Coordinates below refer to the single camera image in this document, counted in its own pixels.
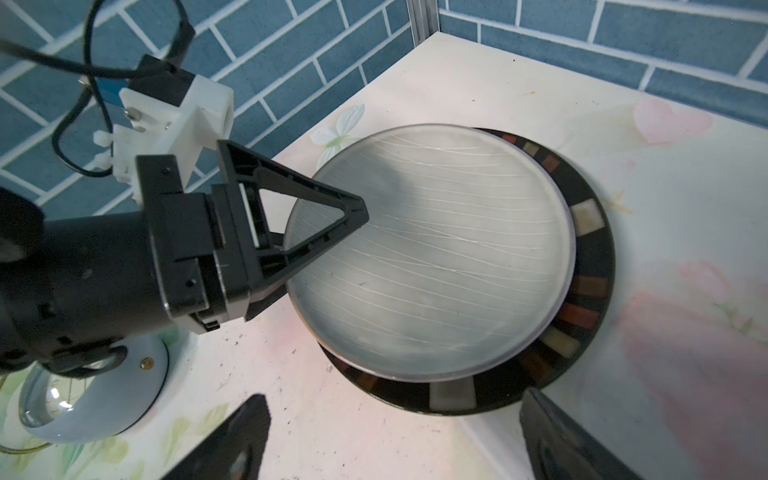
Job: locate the aluminium corner post left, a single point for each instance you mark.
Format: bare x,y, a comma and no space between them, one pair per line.
424,19

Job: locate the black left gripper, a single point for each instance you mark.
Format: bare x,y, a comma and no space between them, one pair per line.
218,255

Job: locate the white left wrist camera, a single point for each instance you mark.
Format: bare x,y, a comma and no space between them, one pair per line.
172,113

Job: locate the grey ribbed plate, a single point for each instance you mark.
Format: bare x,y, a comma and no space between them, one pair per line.
467,255

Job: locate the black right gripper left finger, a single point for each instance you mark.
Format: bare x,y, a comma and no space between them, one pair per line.
234,450

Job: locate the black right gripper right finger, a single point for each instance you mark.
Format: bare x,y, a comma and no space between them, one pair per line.
559,448

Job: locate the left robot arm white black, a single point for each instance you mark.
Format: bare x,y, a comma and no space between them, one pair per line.
73,290

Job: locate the small white desk clock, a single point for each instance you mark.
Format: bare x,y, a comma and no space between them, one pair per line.
64,410

